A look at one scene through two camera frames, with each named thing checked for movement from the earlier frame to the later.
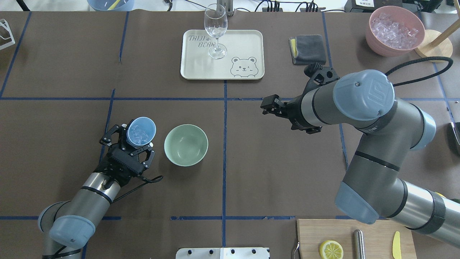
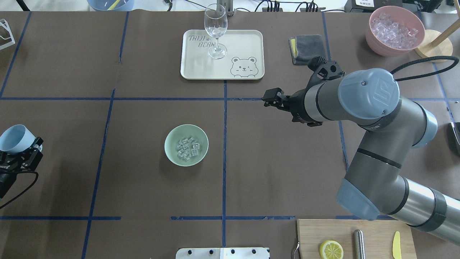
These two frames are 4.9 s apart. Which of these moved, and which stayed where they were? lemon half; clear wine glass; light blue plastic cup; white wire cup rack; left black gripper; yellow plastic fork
Moved: light blue plastic cup; left black gripper
Stayed: lemon half; yellow plastic fork; white wire cup rack; clear wine glass
